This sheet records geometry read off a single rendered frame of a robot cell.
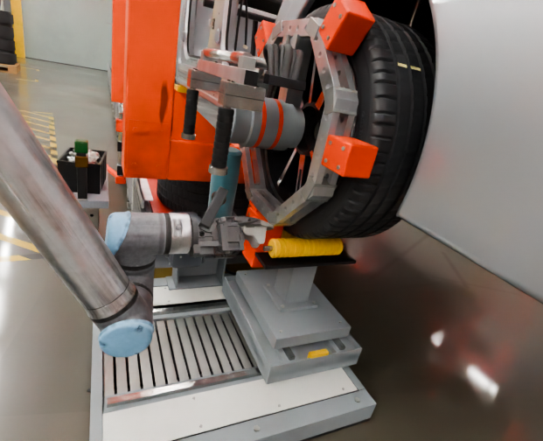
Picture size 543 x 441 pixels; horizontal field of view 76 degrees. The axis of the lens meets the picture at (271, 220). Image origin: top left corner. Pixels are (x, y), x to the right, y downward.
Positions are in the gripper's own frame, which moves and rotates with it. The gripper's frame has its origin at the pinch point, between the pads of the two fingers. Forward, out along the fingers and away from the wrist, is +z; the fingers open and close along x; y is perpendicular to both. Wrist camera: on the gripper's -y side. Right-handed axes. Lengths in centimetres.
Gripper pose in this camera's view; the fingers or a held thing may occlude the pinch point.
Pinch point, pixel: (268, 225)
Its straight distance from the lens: 87.2
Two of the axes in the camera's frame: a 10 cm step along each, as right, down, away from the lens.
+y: 1.3, 9.4, -3.0
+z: 9.0, 0.1, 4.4
